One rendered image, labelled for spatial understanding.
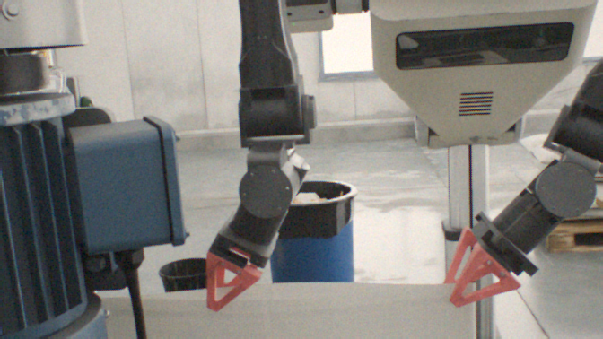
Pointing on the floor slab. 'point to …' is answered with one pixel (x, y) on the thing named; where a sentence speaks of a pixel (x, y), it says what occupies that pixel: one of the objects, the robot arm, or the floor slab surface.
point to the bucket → (184, 274)
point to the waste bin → (317, 237)
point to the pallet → (559, 240)
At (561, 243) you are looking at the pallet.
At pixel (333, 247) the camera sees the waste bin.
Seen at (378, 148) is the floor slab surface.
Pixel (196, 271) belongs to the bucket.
